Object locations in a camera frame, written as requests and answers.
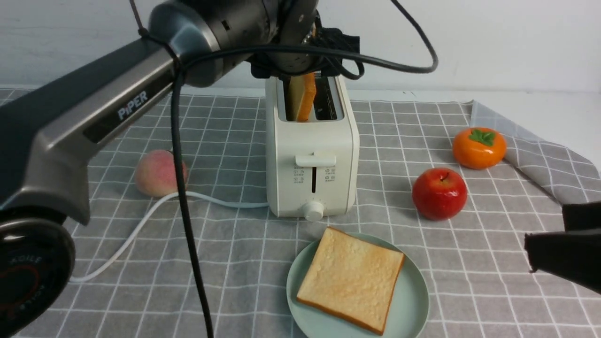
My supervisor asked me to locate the toast slice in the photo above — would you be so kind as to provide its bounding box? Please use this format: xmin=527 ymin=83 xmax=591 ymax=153
xmin=286 ymin=73 xmax=317 ymax=122
xmin=295 ymin=227 xmax=406 ymax=336

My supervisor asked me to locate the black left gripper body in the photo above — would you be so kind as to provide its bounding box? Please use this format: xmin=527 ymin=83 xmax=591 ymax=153
xmin=250 ymin=19 xmax=361 ymax=79

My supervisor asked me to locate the white two-slot toaster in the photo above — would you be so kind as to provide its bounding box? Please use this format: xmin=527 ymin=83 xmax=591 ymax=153
xmin=265 ymin=76 xmax=359 ymax=221

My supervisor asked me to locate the red apple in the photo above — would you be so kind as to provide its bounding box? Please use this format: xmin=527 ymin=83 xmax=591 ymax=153
xmin=412 ymin=167 xmax=468 ymax=221

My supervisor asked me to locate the orange persimmon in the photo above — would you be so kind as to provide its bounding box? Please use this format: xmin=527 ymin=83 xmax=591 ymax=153
xmin=452 ymin=127 xmax=507 ymax=170

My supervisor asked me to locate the white power cord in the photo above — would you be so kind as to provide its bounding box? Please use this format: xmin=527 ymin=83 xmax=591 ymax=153
xmin=69 ymin=191 xmax=270 ymax=283

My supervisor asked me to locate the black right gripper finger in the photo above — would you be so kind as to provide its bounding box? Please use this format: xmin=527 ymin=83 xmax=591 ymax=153
xmin=524 ymin=202 xmax=601 ymax=293

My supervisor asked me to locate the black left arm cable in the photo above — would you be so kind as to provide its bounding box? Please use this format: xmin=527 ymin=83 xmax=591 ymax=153
xmin=127 ymin=0 xmax=439 ymax=338

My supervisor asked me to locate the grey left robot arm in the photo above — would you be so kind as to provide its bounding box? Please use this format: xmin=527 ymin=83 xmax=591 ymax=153
xmin=0 ymin=0 xmax=359 ymax=338

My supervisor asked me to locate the light green plate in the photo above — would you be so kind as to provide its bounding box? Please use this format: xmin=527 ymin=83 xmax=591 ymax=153
xmin=287 ymin=240 xmax=430 ymax=338

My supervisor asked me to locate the pink peach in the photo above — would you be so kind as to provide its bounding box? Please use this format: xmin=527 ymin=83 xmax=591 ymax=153
xmin=134 ymin=150 xmax=178 ymax=198

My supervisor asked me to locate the grey checked tablecloth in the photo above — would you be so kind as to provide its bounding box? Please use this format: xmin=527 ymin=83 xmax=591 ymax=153
xmin=16 ymin=98 xmax=600 ymax=338

